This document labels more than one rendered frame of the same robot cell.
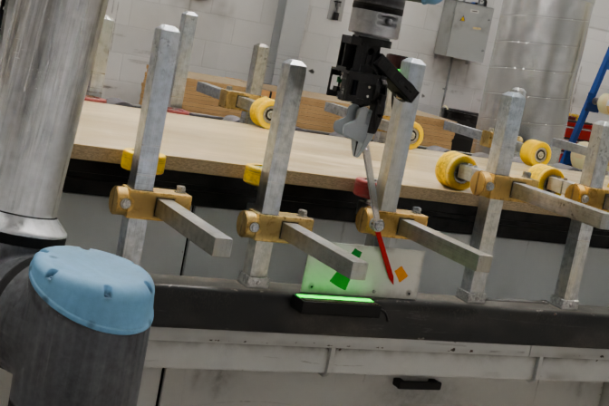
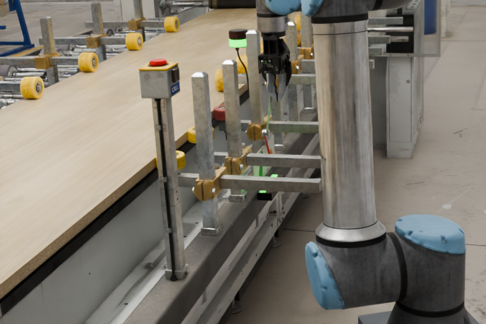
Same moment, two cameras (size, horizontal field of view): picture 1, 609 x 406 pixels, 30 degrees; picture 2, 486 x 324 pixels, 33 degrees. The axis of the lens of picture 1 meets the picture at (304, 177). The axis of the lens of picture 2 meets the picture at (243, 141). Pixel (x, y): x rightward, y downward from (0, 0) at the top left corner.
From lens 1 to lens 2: 1.74 m
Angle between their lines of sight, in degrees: 44
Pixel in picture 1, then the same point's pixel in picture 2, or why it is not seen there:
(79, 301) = (460, 243)
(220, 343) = not seen: hidden behind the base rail
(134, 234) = (215, 205)
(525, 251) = (246, 107)
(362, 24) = (277, 26)
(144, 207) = (217, 187)
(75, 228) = (137, 223)
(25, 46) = (359, 131)
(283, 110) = (235, 92)
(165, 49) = (206, 87)
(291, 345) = not seen: hidden behind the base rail
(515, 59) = not seen: outside the picture
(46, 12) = (364, 107)
